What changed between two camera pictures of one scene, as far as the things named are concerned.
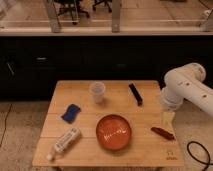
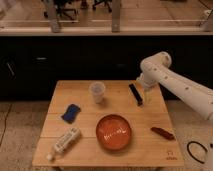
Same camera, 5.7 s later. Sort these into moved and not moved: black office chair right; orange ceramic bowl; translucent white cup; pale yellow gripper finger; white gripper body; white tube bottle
Moved: pale yellow gripper finger; white gripper body
Not moved: translucent white cup; orange ceramic bowl; white tube bottle; black office chair right
